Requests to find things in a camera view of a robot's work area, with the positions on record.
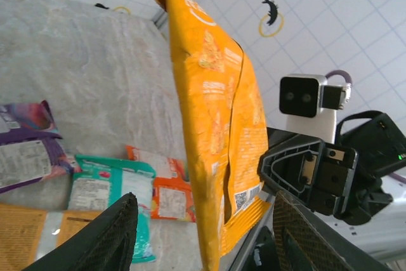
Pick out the dolphin yellow ring wall sticker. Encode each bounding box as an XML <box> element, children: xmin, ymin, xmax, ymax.
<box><xmin>258</xmin><ymin>0</ymin><xmax>285</xmax><ymax>38</ymax></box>
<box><xmin>94</xmin><ymin>3</ymin><xmax>131</xmax><ymax>15</ymax></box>

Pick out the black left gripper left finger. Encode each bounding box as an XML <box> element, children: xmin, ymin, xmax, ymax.
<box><xmin>23</xmin><ymin>192</ymin><xmax>140</xmax><ymax>271</ymax></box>

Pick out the purple snack bag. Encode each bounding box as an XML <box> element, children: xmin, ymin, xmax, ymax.
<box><xmin>0</xmin><ymin>99</ymin><xmax>75</xmax><ymax>195</ymax></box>

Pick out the large yellow chips bag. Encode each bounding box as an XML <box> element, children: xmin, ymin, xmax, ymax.
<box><xmin>148</xmin><ymin>0</ymin><xmax>272</xmax><ymax>271</ymax></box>

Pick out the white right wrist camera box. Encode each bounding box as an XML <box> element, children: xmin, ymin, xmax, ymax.
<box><xmin>278</xmin><ymin>73</ymin><xmax>353</xmax><ymax>145</ymax></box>

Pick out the teal snack bag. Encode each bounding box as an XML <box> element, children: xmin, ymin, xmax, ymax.
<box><xmin>67</xmin><ymin>154</ymin><xmax>157</xmax><ymax>265</ymax></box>

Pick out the orange snack bag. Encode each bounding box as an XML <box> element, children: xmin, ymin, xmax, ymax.
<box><xmin>124</xmin><ymin>145</ymin><xmax>197</xmax><ymax>223</ymax></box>

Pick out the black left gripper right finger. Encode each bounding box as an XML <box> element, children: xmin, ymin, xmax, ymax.
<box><xmin>272</xmin><ymin>190</ymin><xmax>393</xmax><ymax>271</ymax></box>

